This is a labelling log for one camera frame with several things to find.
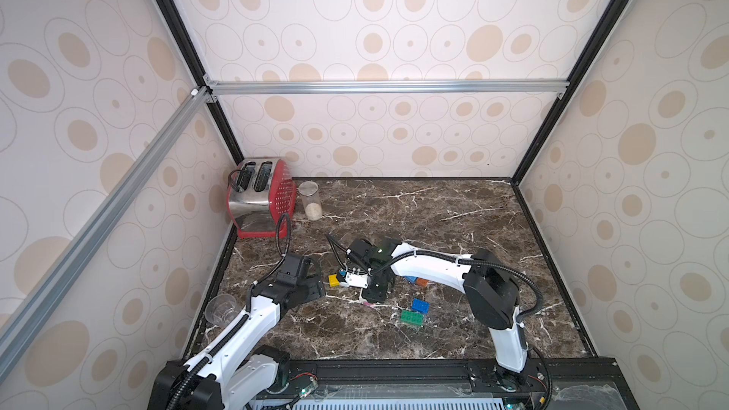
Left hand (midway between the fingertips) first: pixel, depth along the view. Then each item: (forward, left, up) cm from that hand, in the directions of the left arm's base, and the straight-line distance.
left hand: (320, 285), depth 85 cm
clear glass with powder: (+34, +7, 0) cm, 35 cm away
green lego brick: (-8, -27, -3) cm, 29 cm away
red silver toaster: (+24, +20, +13) cm, 34 cm away
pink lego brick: (-4, -15, -4) cm, 16 cm away
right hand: (+1, -18, -3) cm, 18 cm away
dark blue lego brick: (-4, -30, -4) cm, 31 cm away
